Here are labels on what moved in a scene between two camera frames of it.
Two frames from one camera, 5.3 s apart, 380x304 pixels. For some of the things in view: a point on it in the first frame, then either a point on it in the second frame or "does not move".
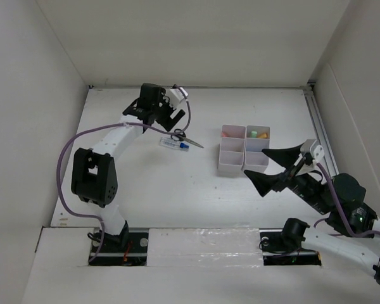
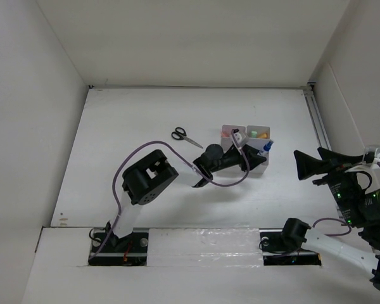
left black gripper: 168,124 to 251,156
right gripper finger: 285,157 to 339,159
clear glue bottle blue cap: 169,142 to 268,145
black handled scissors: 183,137 does not move
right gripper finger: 264,183 to 307,166
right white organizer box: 257,139 does not move
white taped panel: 234,247 does not move
